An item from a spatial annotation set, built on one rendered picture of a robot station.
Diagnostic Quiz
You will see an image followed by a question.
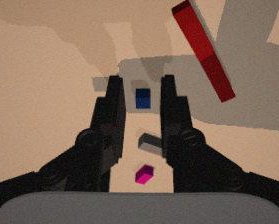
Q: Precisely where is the magenta block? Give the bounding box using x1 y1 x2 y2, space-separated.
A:
135 165 153 184

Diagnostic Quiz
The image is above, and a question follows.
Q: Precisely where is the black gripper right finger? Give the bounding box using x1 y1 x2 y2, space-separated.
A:
160 75 279 207

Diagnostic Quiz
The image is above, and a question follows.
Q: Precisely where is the small blue block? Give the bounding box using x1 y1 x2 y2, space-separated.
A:
135 88 151 109

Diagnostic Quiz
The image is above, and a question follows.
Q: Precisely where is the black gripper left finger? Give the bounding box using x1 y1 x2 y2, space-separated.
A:
0 75 126 208

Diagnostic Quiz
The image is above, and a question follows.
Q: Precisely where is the red rod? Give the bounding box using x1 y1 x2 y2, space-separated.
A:
171 0 236 103

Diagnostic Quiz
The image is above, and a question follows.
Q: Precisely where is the grey rectangular block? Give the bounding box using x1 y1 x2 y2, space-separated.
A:
138 133 162 156

